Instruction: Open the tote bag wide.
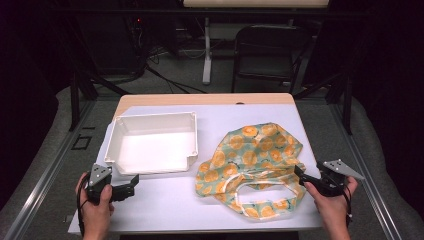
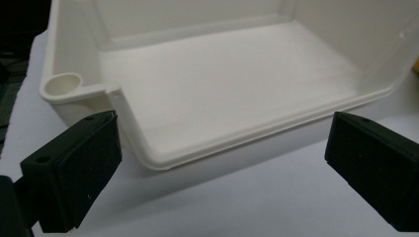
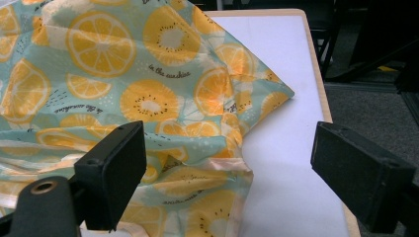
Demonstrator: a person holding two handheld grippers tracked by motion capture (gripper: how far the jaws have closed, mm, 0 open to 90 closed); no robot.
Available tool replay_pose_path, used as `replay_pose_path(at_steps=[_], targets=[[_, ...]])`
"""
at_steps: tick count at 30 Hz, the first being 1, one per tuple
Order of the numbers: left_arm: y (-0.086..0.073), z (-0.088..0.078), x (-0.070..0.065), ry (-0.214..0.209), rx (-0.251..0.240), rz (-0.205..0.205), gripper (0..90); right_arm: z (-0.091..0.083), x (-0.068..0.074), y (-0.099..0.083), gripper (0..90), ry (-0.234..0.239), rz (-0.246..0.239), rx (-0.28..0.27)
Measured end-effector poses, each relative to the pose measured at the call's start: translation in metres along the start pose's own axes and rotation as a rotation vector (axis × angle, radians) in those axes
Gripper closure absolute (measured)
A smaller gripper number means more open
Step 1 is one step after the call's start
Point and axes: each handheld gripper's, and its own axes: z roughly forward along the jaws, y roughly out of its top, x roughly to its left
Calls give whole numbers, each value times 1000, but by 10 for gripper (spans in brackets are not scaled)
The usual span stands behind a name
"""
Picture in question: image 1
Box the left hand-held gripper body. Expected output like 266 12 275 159
85 163 116 205

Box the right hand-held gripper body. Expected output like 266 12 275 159
314 159 366 198

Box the white plastic tray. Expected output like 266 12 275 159
104 111 199 176

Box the green orange patterned bag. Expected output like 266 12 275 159
194 122 307 221

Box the person's left hand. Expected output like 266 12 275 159
75 172 115 232

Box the person's right hand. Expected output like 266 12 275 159
303 176 359 232

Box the white table mat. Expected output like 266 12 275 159
68 103 324 234

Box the black tape square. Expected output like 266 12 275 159
71 133 93 151

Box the black metal stand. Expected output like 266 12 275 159
68 64 132 132
293 71 354 136

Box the black folding chair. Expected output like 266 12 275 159
231 24 314 95

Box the dark equipment rack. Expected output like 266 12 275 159
74 11 146 77

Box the white desk leg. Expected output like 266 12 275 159
202 16 213 86

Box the aluminium rail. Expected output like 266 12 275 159
328 102 404 240
2 99 98 240

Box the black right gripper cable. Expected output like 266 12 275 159
342 184 354 228

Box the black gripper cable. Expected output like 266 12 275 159
76 173 92 238
342 184 354 228

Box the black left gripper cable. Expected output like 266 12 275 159
76 173 92 238

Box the black floor cable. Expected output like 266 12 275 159
145 64 208 95

